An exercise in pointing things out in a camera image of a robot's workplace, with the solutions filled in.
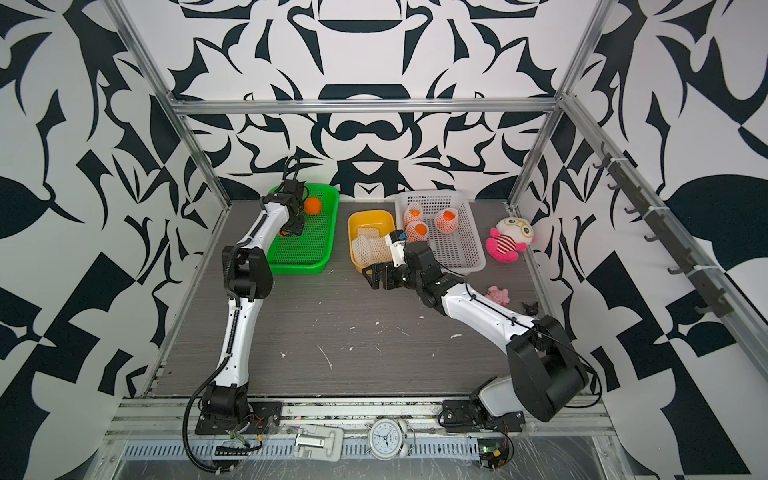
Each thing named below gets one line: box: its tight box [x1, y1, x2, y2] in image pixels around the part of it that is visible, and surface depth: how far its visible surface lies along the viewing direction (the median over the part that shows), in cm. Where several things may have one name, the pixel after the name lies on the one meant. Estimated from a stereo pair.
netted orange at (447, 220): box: [435, 208, 459, 234], surface depth 107 cm
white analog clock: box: [364, 418, 408, 461], surface depth 70 cm
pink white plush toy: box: [486, 217, 536, 263], surface depth 104 cm
